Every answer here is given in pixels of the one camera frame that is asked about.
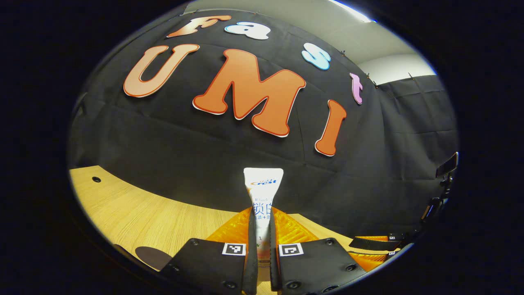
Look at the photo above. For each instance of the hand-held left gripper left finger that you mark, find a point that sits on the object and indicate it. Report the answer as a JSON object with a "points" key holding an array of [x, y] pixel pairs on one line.
{"points": [[204, 266]]}

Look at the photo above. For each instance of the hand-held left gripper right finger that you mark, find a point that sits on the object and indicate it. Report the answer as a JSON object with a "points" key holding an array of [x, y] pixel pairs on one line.
{"points": [[315, 262]]}

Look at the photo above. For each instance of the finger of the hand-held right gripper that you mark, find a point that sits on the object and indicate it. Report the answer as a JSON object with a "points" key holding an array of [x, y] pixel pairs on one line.
{"points": [[376, 242], [370, 260]]}

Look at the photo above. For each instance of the dark brown round coaster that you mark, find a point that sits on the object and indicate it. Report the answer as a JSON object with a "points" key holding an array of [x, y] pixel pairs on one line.
{"points": [[151, 257]]}

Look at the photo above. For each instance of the white toothpaste tube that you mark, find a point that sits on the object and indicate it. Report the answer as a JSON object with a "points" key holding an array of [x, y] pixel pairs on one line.
{"points": [[263, 180]]}

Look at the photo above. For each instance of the black backdrop cloth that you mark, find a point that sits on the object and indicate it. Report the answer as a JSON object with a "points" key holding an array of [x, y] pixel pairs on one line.
{"points": [[204, 155]]}

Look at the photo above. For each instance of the ceiling light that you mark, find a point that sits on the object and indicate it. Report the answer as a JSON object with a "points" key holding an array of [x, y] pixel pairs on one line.
{"points": [[352, 11]]}

